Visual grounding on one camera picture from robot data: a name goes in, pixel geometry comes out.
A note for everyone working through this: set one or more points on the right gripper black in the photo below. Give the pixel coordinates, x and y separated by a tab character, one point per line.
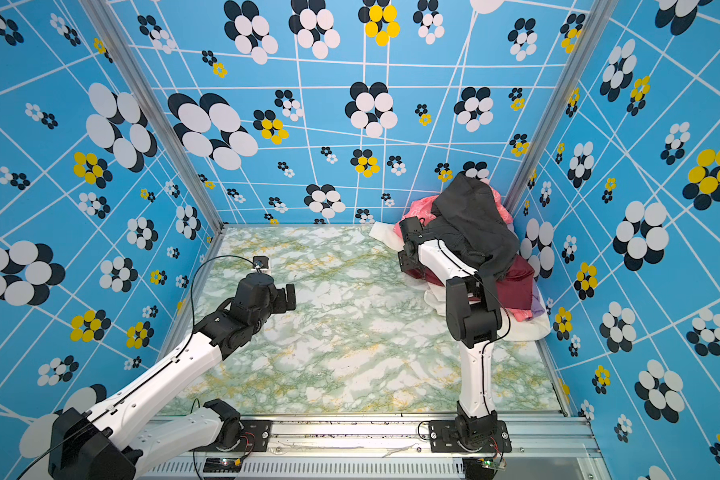
405	264

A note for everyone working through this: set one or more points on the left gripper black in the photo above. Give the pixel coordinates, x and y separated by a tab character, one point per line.
280	296

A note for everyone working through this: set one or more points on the maroon shirt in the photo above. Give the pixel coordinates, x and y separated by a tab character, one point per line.
514	291

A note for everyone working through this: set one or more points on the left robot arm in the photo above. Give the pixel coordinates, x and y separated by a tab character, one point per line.
114	440

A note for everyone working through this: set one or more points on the pink cloth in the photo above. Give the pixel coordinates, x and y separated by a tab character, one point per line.
420	210

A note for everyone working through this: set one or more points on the dark grey cloth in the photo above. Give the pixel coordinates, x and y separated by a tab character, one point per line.
492	260

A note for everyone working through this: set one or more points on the lavender cloth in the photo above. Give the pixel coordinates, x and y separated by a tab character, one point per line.
538	307

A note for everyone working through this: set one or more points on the left circuit board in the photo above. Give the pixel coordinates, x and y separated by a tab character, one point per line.
214	465

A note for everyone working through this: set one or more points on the circuit board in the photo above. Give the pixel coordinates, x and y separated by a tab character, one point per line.
214	465
481	468

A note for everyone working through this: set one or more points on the right circuit board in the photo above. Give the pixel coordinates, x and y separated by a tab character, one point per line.
481	468

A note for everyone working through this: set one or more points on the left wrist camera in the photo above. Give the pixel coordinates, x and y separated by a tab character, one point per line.
261	262

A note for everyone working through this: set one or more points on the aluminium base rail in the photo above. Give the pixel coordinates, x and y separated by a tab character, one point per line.
399	446

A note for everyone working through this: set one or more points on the right aluminium corner post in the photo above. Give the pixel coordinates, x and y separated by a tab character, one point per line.
596	22

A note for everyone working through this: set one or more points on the aluminium corner post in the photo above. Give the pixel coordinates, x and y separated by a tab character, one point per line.
596	22
104	22

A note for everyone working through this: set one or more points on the left aluminium corner post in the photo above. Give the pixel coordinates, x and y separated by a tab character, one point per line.
104	22

